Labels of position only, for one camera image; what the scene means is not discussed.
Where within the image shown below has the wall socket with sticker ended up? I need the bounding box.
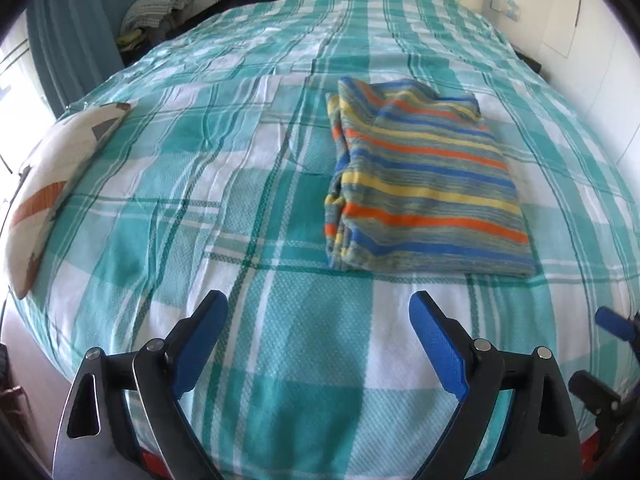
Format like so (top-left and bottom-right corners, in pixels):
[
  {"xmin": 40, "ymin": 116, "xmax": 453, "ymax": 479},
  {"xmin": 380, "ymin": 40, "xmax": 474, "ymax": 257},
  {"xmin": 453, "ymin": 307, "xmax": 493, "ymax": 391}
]
[{"xmin": 489, "ymin": 0, "xmax": 521, "ymax": 22}]

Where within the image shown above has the blue window curtain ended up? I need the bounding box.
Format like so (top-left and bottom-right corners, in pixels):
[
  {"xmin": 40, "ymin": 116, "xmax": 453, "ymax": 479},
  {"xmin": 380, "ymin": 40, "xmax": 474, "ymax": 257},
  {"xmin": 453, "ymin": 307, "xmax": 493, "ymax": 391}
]
[{"xmin": 26, "ymin": 0, "xmax": 137, "ymax": 117}]

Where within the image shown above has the teal white plaid bedspread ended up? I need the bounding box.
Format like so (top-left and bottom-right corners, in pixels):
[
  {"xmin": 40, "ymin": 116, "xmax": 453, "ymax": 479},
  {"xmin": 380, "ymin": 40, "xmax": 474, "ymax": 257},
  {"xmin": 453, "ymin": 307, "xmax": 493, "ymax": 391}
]
[{"xmin": 17, "ymin": 0, "xmax": 639, "ymax": 479}]

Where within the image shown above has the black garment on bed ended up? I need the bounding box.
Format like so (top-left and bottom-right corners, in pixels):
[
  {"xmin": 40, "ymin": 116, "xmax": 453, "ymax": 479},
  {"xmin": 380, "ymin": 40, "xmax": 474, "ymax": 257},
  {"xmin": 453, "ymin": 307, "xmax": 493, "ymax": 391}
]
[{"xmin": 167, "ymin": 0, "xmax": 301, "ymax": 39}]

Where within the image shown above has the white patterned throw pillow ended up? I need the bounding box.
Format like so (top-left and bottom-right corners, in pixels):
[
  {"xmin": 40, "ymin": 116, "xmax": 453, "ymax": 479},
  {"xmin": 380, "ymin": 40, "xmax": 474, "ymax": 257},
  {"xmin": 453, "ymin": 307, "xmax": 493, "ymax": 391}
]
[{"xmin": 1, "ymin": 102, "xmax": 131, "ymax": 299}]

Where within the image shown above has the dark wooden nightstand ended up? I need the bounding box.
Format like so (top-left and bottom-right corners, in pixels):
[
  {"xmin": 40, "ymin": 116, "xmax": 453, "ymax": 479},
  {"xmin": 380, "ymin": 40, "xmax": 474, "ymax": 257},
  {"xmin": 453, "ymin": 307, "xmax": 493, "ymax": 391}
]
[{"xmin": 515, "ymin": 50, "xmax": 542, "ymax": 74}]

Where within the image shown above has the striped clothes pile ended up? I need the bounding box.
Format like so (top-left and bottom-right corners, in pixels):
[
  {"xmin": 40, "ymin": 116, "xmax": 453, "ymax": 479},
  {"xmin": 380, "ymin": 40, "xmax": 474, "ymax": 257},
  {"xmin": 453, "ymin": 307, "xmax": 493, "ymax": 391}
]
[{"xmin": 116, "ymin": 0, "xmax": 193, "ymax": 48}]

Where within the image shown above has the multicolour striped knit sweater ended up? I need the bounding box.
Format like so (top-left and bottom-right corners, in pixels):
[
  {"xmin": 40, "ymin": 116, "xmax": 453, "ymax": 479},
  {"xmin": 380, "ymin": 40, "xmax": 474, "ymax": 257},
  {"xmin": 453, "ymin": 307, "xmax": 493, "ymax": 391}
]
[{"xmin": 324, "ymin": 77, "xmax": 535, "ymax": 276}]

